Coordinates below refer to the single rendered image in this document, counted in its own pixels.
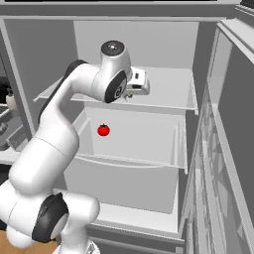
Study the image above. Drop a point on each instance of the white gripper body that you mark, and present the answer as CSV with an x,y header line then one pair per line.
x,y
141,88

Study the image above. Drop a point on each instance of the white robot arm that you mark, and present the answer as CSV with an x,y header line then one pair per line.
x,y
49,149

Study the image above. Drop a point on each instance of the red tomato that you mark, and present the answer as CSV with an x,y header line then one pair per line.
x,y
103,130

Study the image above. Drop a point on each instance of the clear glass fridge shelf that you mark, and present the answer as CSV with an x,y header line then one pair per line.
x,y
168,89

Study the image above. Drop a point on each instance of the grey open fridge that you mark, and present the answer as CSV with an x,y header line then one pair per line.
x,y
139,43

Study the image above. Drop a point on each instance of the clear fridge drawer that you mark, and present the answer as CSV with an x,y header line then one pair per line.
x,y
142,149

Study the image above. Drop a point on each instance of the grey fridge door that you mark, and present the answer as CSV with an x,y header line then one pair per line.
x,y
228,149

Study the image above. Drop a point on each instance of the white fridge floor shelf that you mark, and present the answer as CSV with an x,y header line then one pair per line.
x,y
139,218

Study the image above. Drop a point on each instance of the white bottle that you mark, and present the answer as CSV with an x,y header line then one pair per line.
x,y
11,101

